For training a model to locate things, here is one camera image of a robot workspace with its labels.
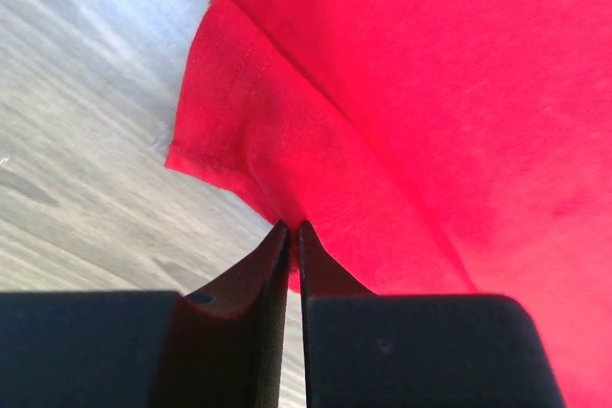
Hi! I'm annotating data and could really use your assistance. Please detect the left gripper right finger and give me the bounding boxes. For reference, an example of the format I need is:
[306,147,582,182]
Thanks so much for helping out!
[297,223,564,407]

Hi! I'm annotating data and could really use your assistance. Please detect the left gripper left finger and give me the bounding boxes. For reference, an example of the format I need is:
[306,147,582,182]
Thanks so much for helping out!
[1,224,289,407]

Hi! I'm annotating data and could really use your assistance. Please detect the red t-shirt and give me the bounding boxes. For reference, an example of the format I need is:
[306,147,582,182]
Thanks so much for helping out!
[166,0,611,407]

